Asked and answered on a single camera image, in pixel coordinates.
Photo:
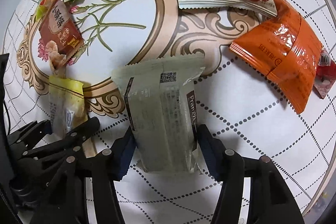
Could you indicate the brown red snack packet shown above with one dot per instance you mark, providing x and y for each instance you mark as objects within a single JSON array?
[{"x": 60, "y": 36}]

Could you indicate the orange snack packet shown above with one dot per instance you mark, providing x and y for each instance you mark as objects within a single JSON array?
[{"x": 285, "y": 50}]

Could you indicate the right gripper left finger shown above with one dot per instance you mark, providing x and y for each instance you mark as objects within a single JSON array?
[{"x": 111, "y": 165}]

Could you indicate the yellow translucent snack packet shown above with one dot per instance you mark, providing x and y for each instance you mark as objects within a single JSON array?
[{"x": 67, "y": 105}]

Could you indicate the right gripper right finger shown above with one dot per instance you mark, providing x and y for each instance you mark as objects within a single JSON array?
[{"x": 270, "y": 201}]

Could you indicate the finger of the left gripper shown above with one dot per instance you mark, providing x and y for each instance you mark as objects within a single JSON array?
[
  {"x": 71, "y": 142},
  {"x": 30, "y": 134}
]

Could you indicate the small red snack packet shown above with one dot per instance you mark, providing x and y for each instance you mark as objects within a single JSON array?
[{"x": 325, "y": 74}]

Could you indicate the grey translucent snack packet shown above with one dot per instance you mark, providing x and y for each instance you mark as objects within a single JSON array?
[{"x": 160, "y": 102}]

